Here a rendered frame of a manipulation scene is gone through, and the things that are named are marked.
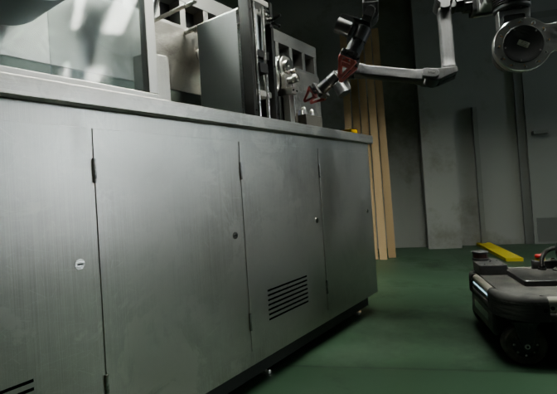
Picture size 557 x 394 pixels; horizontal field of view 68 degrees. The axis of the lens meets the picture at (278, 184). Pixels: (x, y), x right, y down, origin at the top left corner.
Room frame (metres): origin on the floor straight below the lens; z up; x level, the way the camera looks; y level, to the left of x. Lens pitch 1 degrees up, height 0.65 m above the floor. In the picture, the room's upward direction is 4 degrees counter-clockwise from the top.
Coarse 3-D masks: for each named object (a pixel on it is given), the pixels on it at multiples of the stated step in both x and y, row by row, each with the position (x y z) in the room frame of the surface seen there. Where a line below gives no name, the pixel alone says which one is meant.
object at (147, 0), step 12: (144, 0) 1.10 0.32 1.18; (144, 12) 1.10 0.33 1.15; (144, 24) 1.10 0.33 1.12; (144, 36) 1.10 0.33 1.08; (144, 48) 1.10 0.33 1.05; (156, 60) 1.12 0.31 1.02; (12, 72) 0.83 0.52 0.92; (24, 72) 0.85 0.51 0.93; (36, 72) 0.87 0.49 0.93; (156, 72) 1.12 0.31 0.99; (84, 84) 0.95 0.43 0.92; (96, 84) 0.98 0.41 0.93; (156, 84) 1.11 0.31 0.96; (156, 96) 1.11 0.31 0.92
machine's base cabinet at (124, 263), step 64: (0, 128) 0.77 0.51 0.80; (64, 128) 0.87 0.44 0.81; (128, 128) 1.00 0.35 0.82; (192, 128) 1.17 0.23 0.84; (0, 192) 0.77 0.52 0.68; (64, 192) 0.86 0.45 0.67; (128, 192) 0.99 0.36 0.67; (192, 192) 1.15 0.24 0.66; (256, 192) 1.38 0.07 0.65; (320, 192) 1.72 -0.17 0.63; (0, 256) 0.76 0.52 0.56; (64, 256) 0.86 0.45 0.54; (128, 256) 0.98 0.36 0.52; (192, 256) 1.14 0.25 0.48; (256, 256) 1.36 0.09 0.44; (320, 256) 1.69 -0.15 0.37; (0, 320) 0.76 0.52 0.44; (64, 320) 0.85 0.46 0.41; (128, 320) 0.97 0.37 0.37; (192, 320) 1.13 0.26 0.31; (256, 320) 1.34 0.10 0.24; (320, 320) 1.66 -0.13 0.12; (0, 384) 0.76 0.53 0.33; (64, 384) 0.85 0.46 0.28; (128, 384) 0.96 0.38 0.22; (192, 384) 1.12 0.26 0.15
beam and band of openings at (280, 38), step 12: (168, 0) 1.93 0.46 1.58; (180, 0) 1.94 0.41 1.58; (204, 0) 2.07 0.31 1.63; (156, 12) 1.82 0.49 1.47; (180, 12) 1.94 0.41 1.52; (192, 12) 2.08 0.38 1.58; (204, 12) 2.06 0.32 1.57; (216, 12) 2.13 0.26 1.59; (180, 24) 1.94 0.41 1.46; (192, 24) 2.09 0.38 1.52; (276, 36) 2.56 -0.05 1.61; (288, 36) 2.67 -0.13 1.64; (276, 48) 2.55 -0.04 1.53; (288, 48) 2.67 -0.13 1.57; (300, 48) 2.78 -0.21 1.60; (312, 48) 2.91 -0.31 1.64; (300, 60) 2.80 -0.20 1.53; (312, 60) 2.92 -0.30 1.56; (312, 72) 2.92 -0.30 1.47
